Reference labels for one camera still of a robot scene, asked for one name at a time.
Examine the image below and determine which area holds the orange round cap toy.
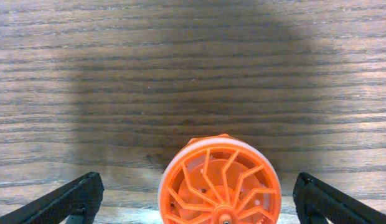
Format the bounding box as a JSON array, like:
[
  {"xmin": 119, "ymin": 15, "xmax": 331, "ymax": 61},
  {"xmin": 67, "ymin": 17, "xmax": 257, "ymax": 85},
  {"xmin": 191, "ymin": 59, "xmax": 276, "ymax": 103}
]
[{"xmin": 158, "ymin": 134, "xmax": 282, "ymax": 223}]

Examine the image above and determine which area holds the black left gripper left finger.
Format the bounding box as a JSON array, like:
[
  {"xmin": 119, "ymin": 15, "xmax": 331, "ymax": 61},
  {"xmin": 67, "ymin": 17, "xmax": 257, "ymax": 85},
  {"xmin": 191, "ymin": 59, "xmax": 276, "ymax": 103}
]
[{"xmin": 0, "ymin": 172, "xmax": 104, "ymax": 224}]

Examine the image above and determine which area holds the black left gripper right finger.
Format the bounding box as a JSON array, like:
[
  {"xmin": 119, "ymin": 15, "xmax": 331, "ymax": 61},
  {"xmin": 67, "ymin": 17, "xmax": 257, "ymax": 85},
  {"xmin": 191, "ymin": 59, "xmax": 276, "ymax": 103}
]
[{"xmin": 293, "ymin": 172, "xmax": 386, "ymax": 224}]

